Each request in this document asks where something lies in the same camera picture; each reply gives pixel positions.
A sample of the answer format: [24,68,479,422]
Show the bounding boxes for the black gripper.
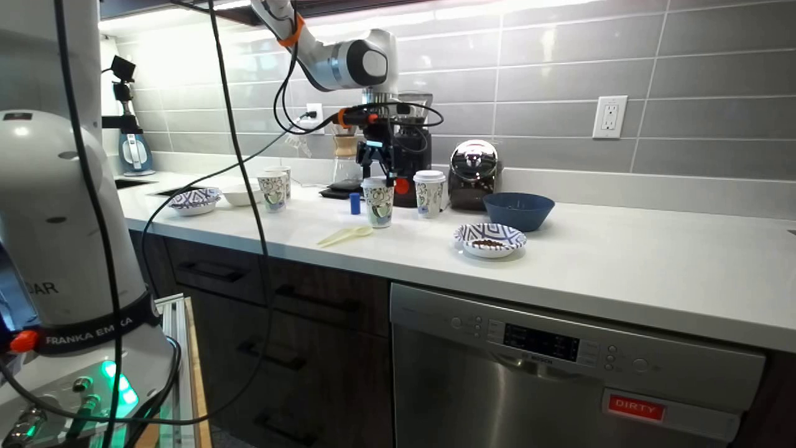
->
[354,123,395,182]

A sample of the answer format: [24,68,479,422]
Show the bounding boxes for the white plastic cup lid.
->
[367,160,394,187]

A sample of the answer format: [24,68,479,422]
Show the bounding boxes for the lidded patterned paper cup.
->
[413,168,450,221]

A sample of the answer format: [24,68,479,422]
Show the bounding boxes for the glass pour-over carafe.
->
[332,127,367,193]

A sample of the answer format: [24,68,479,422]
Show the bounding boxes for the black coffee grinder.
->
[388,92,435,210]

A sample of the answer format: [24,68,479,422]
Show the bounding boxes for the black coffee scale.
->
[320,182,368,201]

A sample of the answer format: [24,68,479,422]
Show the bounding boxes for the wooden stir sticks bag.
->
[320,224,372,245]

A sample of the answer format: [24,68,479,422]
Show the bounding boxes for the pale wooden spoon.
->
[322,230,378,250]

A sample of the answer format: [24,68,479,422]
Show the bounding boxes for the pale wooden fork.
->
[317,226,376,250]

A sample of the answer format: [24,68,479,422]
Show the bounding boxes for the shiny dark round appliance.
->
[445,137,505,211]

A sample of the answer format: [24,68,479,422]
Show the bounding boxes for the blue patterned plate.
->
[454,220,531,262]

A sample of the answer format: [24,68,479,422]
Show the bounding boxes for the dark blue bowl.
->
[483,189,558,234]

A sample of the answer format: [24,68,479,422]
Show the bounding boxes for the white bowl patterned outside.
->
[168,185,221,220]

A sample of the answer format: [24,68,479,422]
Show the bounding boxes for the dark wood base cabinet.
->
[128,233,395,448]

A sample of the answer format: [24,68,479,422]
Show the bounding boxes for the clear glass jug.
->
[118,127,158,178]

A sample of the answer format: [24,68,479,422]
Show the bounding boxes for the stainless steel dishwasher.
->
[385,281,769,448]

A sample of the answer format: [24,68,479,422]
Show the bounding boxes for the white robot mounting cart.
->
[132,292,214,448]

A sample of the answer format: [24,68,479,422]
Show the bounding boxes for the red dirty magnet sign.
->
[603,388,669,427]

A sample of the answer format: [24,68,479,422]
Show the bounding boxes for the white wall outlet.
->
[589,92,629,142]
[301,101,330,139]

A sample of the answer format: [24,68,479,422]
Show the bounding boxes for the long black cable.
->
[208,0,277,430]

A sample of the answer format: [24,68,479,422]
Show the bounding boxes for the black drawer handle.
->
[275,284,363,317]
[251,411,325,448]
[175,262,250,284]
[236,340,310,374]

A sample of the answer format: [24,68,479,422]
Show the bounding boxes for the black camera on stand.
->
[87,52,140,136]

